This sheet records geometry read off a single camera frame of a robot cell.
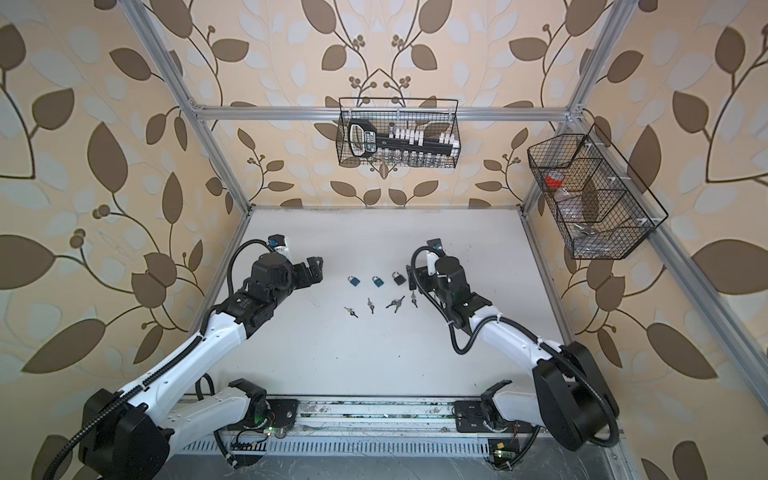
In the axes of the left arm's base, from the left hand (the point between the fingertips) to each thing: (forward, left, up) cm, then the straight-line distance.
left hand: (310, 260), depth 81 cm
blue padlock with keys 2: (+6, -17, -20) cm, 27 cm away
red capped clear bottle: (+26, -70, +9) cm, 75 cm away
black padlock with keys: (+7, -24, -20) cm, 32 cm away
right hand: (+3, -31, -5) cm, 32 cm away
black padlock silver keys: (-1, -24, -21) cm, 32 cm away
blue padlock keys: (-5, -10, -21) cm, 24 cm away
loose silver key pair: (+1, -29, -20) cm, 36 cm away
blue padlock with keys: (+6, -9, -20) cm, 22 cm away
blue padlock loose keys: (-4, -16, -20) cm, 26 cm away
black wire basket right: (+13, -75, +13) cm, 78 cm away
